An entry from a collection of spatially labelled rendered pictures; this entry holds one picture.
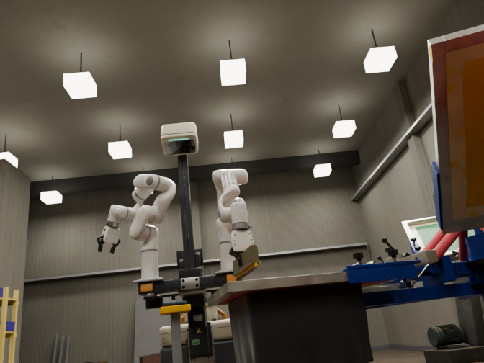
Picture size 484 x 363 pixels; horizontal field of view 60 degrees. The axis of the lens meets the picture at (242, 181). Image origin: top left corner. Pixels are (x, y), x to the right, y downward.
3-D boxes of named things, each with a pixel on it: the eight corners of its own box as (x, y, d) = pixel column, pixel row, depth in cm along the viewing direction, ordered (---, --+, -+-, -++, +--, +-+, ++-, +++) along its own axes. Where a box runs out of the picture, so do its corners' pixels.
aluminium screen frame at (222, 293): (227, 292, 154) (227, 281, 156) (207, 306, 208) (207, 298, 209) (416, 274, 172) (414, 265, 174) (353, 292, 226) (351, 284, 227)
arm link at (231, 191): (238, 194, 221) (245, 225, 206) (213, 195, 218) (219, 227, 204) (240, 182, 215) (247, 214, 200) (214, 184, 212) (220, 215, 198)
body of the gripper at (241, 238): (249, 229, 200) (252, 253, 196) (228, 230, 197) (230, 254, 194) (253, 225, 193) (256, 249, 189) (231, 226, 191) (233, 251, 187)
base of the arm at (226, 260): (219, 275, 242) (217, 248, 247) (240, 273, 242) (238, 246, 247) (218, 271, 227) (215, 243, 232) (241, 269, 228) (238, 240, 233)
